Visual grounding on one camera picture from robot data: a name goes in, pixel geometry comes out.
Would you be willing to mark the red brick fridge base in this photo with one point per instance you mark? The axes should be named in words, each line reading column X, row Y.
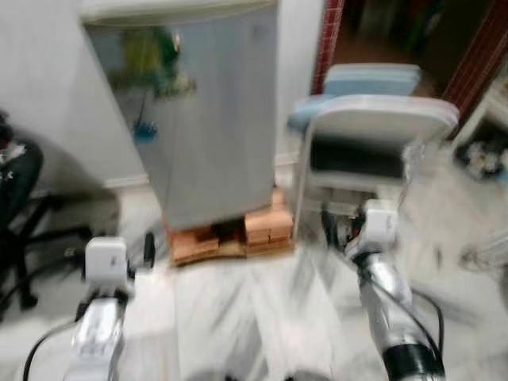
column 266, row 228

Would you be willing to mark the silver mini fridge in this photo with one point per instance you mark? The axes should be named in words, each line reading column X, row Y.
column 206, row 143

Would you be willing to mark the light blue plastic chair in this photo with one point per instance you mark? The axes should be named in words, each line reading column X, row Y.
column 373, row 79

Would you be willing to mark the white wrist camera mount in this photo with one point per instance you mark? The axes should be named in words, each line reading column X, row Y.
column 381, row 226
column 106, row 260

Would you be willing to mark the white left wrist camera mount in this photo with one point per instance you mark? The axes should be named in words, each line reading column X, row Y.
column 106, row 260

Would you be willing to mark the green yellow fridge sticker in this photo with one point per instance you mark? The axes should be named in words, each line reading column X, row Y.
column 151, row 59

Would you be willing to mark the white plastic chair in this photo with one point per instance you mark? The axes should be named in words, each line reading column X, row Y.
column 381, row 119

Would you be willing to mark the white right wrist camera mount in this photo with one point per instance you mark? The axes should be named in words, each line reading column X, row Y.
column 381, row 226

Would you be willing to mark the clear plastic bottle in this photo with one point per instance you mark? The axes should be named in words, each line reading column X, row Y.
column 415, row 171

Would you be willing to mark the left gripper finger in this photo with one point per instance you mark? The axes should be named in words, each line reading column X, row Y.
column 150, row 250

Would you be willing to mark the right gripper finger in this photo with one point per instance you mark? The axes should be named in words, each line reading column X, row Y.
column 329, row 227

